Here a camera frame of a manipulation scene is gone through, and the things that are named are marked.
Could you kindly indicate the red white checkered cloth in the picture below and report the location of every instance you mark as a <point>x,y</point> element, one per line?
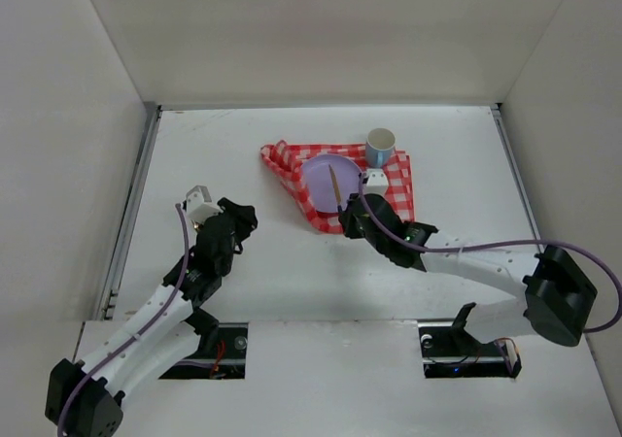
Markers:
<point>286,162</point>

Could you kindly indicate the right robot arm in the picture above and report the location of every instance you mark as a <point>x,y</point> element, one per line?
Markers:
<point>549,295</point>

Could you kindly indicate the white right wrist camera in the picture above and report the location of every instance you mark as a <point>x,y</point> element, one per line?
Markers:
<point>375,181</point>

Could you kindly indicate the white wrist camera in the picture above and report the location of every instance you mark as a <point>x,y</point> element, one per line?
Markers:
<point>375,181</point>
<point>199,204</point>

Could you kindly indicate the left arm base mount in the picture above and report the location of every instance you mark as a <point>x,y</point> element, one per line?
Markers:
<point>221,352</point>

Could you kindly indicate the aluminium table rail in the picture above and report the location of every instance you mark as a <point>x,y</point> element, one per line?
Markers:
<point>111,281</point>
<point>497,117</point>

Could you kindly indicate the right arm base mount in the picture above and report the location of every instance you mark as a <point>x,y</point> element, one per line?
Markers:
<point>449,352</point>

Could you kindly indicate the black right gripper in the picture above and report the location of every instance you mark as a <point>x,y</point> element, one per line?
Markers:
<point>353,220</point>

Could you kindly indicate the gold knife green handle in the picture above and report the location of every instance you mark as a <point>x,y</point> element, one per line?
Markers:
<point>336,190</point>

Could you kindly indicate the blue white mug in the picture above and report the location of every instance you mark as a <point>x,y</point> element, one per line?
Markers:
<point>379,147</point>

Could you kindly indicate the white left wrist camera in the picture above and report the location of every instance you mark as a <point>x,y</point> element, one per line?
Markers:
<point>199,204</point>

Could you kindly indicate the purple plastic plate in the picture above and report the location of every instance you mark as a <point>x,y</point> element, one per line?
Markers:
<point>317,175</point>

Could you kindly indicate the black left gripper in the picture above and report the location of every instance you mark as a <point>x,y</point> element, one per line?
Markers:
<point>238,216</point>

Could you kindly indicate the left aluminium table rail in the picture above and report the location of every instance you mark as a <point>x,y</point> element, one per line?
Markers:
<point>111,281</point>

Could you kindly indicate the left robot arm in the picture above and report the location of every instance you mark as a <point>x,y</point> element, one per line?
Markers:
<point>87,397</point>

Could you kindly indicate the right aluminium table rail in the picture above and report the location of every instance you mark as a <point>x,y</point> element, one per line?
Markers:
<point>497,117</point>

